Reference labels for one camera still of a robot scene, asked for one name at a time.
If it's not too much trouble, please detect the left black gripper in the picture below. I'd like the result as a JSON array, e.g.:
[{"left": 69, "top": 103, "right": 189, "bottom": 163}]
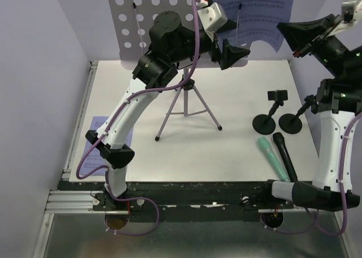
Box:
[{"left": 168, "top": 18, "right": 250, "bottom": 69}]

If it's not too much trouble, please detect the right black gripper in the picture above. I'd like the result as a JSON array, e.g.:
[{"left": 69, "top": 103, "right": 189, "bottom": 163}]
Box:
[{"left": 278, "top": 13, "right": 349, "bottom": 78}]

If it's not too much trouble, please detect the black microphone stand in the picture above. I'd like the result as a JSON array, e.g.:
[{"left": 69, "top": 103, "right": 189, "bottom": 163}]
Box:
[
  {"left": 252, "top": 90, "right": 288, "bottom": 135},
  {"left": 278, "top": 95, "right": 318, "bottom": 134}
]

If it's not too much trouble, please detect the silver tripod music stand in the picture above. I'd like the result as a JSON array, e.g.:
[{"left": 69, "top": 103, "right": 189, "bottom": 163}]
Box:
[{"left": 104, "top": 0, "right": 249, "bottom": 141}]

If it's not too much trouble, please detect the black microphone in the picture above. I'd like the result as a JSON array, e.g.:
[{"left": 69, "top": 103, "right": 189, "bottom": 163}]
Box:
[{"left": 272, "top": 132, "right": 298, "bottom": 182}]

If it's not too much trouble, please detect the green toy microphone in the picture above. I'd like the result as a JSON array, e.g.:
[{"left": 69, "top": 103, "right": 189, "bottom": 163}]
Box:
[{"left": 257, "top": 136, "right": 290, "bottom": 182}]

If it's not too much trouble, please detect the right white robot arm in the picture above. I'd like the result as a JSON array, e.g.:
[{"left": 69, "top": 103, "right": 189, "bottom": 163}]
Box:
[{"left": 260, "top": 14, "right": 361, "bottom": 212}]

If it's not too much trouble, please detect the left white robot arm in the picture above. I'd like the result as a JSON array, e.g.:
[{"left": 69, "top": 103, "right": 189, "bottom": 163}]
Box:
[{"left": 85, "top": 7, "right": 250, "bottom": 210}]

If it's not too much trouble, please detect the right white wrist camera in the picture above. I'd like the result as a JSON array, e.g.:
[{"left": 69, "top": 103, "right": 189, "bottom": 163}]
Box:
[{"left": 342, "top": 0, "right": 361, "bottom": 23}]

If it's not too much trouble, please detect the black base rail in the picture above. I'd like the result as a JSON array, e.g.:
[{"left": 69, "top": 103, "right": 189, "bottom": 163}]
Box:
[{"left": 90, "top": 179, "right": 300, "bottom": 223}]

